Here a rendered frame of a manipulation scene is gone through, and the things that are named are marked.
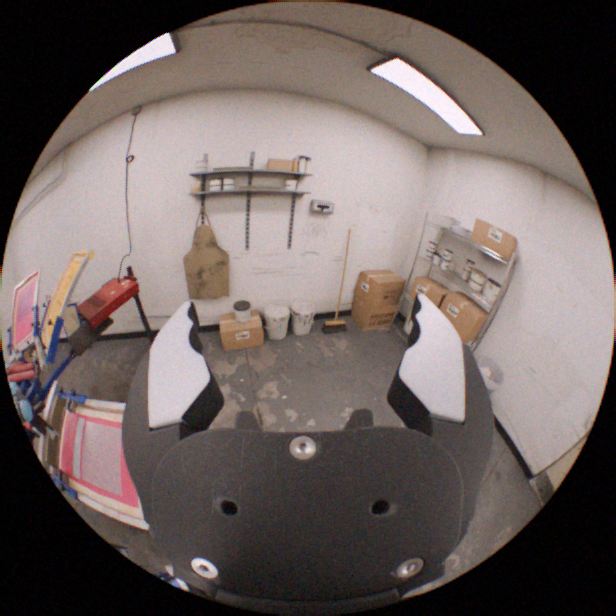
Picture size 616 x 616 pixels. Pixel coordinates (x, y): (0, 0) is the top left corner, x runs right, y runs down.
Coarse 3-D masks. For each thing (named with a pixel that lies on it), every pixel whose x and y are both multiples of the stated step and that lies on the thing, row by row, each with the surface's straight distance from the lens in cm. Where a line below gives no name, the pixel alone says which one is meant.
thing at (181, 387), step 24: (192, 312) 12; (168, 336) 10; (192, 336) 9; (168, 360) 8; (192, 360) 8; (168, 384) 8; (192, 384) 7; (216, 384) 8; (168, 408) 7; (192, 408) 7; (216, 408) 8
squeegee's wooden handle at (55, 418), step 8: (56, 400) 132; (56, 408) 132; (56, 416) 131; (56, 424) 131; (48, 432) 129; (48, 440) 128; (56, 440) 131; (48, 448) 128; (56, 448) 131; (48, 456) 128; (56, 464) 131
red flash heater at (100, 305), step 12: (108, 288) 205; (120, 288) 190; (132, 288) 183; (96, 300) 193; (108, 300) 179; (120, 300) 178; (84, 312) 186; (96, 312) 171; (108, 312) 174; (96, 324) 171
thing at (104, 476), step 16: (64, 448) 139; (64, 464) 138; (80, 464) 125; (96, 464) 114; (112, 464) 106; (80, 480) 124; (96, 480) 114; (112, 480) 106; (128, 480) 99; (112, 496) 106; (128, 496) 100
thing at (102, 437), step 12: (72, 420) 138; (96, 420) 121; (108, 420) 115; (72, 432) 135; (84, 432) 126; (96, 432) 118; (108, 432) 112; (120, 432) 107; (72, 444) 133; (84, 444) 124; (96, 444) 116; (108, 444) 110; (120, 444) 105; (108, 456) 109; (120, 456) 104
